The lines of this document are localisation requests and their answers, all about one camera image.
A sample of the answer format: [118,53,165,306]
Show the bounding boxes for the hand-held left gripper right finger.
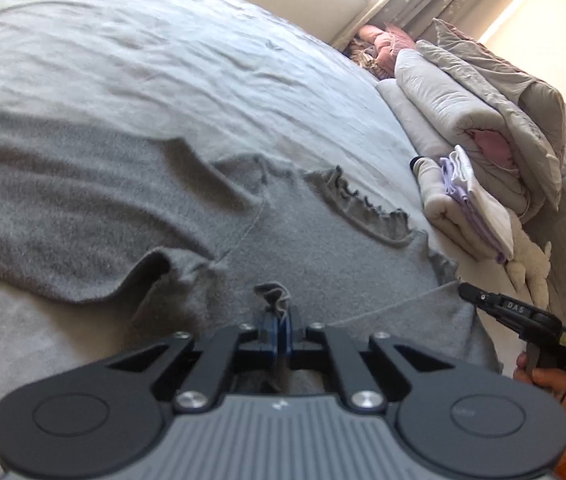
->
[280,307,458,411]

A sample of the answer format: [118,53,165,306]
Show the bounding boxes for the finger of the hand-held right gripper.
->
[458,282,564,343]

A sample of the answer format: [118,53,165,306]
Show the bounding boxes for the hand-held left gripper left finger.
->
[106,312,280,408]

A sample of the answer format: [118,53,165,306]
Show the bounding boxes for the grey ruffled garment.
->
[0,102,506,413]

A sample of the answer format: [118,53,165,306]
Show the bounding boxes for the person's right hand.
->
[514,351,566,411]

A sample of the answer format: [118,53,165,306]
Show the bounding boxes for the white stuffed toy dog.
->
[505,207,554,311]

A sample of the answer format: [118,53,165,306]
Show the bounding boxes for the white folded garment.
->
[450,145,516,261]

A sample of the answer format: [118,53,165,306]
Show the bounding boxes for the beige folded garment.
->
[415,157,504,263]

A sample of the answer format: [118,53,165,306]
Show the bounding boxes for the purple folded garment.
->
[440,157,508,263]

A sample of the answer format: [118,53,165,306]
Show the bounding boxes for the grey pink-trimmed pillow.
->
[433,17,528,81]

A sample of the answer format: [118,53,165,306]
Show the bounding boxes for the patterned cloth bundle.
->
[345,45,394,81]

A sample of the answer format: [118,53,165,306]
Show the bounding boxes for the pink pillows by window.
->
[358,25,414,78]

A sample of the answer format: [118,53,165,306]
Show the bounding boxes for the grey bed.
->
[0,0,566,480]

